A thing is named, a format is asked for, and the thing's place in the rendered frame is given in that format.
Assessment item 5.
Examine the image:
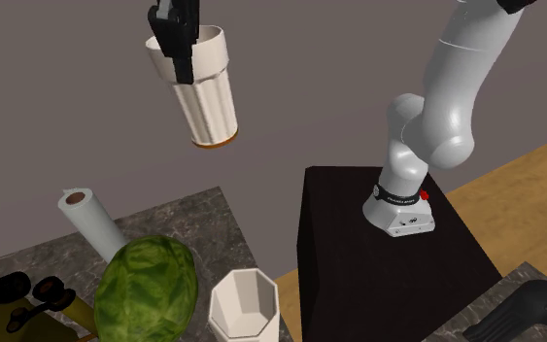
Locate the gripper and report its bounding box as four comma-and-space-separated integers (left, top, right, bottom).
147, 0, 202, 86

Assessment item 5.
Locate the white ribbed cup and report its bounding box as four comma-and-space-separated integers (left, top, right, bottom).
145, 24, 240, 150

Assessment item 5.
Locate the white paper towel roll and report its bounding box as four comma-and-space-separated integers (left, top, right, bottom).
56, 188, 130, 264

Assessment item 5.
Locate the green cabbage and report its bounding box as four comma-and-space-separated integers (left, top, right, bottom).
93, 235, 200, 342

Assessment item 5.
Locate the white octagonal cup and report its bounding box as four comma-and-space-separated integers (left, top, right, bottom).
207, 267, 282, 342

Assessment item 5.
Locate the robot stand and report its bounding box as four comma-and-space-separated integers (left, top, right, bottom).
296, 165, 504, 342

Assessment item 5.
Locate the black curved object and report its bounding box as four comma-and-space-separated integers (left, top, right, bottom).
462, 279, 547, 342

